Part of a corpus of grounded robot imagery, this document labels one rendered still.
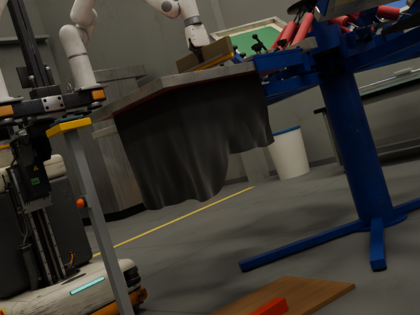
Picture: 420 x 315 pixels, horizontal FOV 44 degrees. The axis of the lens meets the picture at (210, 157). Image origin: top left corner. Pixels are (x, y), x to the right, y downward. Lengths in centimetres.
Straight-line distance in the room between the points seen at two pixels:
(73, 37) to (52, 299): 120
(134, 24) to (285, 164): 393
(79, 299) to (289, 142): 436
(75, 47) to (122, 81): 581
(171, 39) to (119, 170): 223
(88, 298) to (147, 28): 669
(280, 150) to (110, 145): 273
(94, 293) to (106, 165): 530
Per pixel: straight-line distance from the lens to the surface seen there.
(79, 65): 252
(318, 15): 245
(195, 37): 234
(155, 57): 871
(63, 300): 252
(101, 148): 780
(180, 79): 185
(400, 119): 633
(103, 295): 262
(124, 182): 791
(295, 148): 648
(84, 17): 256
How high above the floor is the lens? 73
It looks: 2 degrees down
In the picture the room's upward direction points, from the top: 17 degrees counter-clockwise
